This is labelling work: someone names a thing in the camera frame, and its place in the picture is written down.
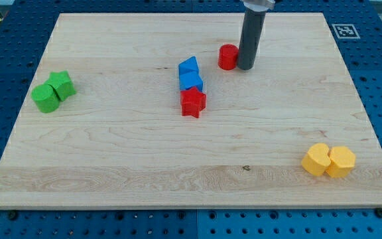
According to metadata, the green star block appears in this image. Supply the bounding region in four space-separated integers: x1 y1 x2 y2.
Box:
44 70 76 102

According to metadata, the red cylinder block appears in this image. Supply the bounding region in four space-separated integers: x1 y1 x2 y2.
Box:
218 44 238 70

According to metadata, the blue triangle block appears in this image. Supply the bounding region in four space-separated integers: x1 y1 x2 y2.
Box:
178 56 199 75

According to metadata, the silver rod mount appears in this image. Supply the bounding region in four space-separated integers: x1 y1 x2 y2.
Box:
241 0 275 12

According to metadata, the light wooden board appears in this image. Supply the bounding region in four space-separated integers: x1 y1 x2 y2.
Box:
0 13 382 210

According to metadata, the yellow hexagon block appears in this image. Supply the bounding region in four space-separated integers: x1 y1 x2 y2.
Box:
326 146 356 178

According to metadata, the blue cube block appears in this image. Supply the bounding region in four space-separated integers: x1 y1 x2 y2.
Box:
179 72 204 92

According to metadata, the green cylinder block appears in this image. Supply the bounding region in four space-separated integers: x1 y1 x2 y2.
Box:
31 84 59 113

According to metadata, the white fiducial marker tag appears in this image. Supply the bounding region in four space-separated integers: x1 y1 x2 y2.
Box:
332 23 360 39

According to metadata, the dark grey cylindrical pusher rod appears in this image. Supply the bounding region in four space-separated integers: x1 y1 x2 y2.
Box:
237 8 266 70

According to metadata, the red star block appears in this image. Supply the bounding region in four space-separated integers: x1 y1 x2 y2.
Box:
180 86 207 118

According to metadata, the yellow heart block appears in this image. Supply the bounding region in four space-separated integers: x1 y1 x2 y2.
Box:
301 143 331 176

